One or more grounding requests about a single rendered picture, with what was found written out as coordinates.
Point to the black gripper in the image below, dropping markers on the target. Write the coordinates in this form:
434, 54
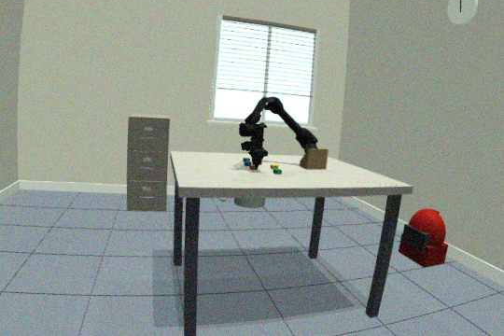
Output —
258, 153

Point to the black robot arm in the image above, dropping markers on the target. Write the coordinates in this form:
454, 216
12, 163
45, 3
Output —
276, 106

